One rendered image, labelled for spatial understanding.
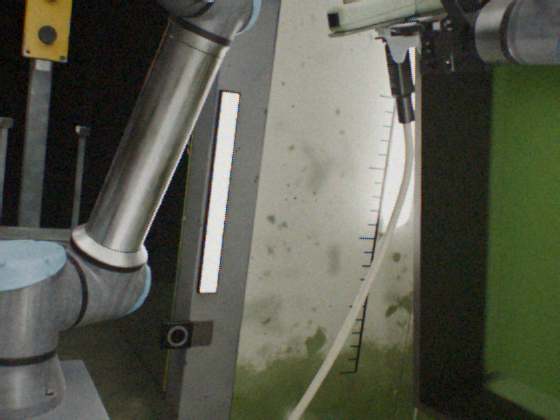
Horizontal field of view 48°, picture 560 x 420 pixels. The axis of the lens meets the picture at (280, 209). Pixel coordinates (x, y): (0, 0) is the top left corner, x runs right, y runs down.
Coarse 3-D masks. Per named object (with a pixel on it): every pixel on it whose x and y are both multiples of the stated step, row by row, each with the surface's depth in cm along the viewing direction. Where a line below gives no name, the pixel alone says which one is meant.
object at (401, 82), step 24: (360, 0) 98; (384, 0) 98; (408, 0) 101; (432, 0) 104; (480, 0) 110; (360, 24) 97; (384, 24) 99; (408, 72) 104; (408, 96) 106; (408, 120) 107
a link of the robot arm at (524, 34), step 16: (528, 0) 80; (544, 0) 77; (512, 16) 81; (528, 16) 79; (544, 16) 77; (512, 32) 81; (528, 32) 79; (544, 32) 77; (512, 48) 82; (528, 48) 80; (544, 48) 78; (528, 64) 83; (544, 64) 82
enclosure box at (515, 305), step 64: (448, 128) 165; (512, 128) 175; (448, 192) 169; (512, 192) 178; (448, 256) 173; (512, 256) 182; (448, 320) 178; (512, 320) 185; (448, 384) 183; (512, 384) 185
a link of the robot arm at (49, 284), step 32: (0, 256) 104; (32, 256) 106; (64, 256) 110; (0, 288) 102; (32, 288) 104; (64, 288) 110; (0, 320) 103; (32, 320) 105; (64, 320) 111; (0, 352) 104; (32, 352) 106
